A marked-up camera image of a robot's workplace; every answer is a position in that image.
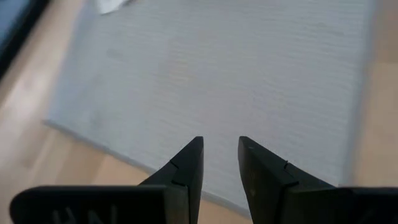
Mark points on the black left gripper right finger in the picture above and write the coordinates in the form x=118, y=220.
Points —
x=295, y=202

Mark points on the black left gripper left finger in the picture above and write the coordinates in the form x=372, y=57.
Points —
x=124, y=205

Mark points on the grey microfiber towel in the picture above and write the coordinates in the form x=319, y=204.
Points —
x=217, y=77

